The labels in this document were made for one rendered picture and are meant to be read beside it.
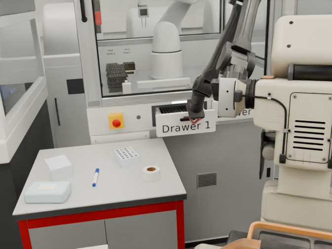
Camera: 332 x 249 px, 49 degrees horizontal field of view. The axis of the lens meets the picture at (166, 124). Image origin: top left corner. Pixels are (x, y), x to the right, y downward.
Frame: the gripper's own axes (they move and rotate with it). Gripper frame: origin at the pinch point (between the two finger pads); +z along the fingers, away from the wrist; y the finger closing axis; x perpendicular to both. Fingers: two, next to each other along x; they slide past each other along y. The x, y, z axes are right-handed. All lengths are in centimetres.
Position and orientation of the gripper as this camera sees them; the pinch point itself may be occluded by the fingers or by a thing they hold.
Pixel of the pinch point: (193, 119)
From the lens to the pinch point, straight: 170.2
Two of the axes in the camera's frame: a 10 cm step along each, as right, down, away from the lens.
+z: -0.6, 5.7, 8.2
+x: -9.9, 0.9, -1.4
